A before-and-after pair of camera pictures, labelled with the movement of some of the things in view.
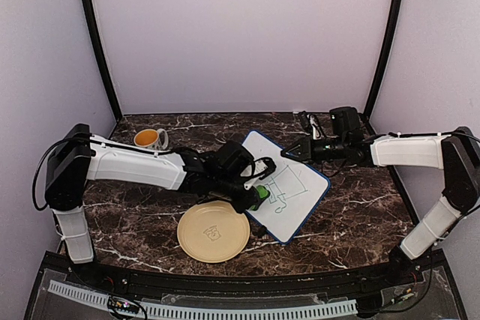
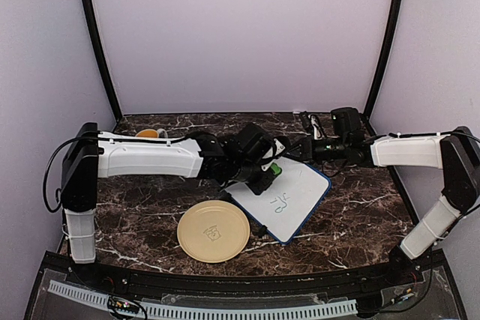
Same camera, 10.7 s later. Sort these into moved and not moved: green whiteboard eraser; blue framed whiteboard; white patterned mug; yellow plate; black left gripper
Moved: black left gripper; green whiteboard eraser
Not moved: white patterned mug; blue framed whiteboard; yellow plate
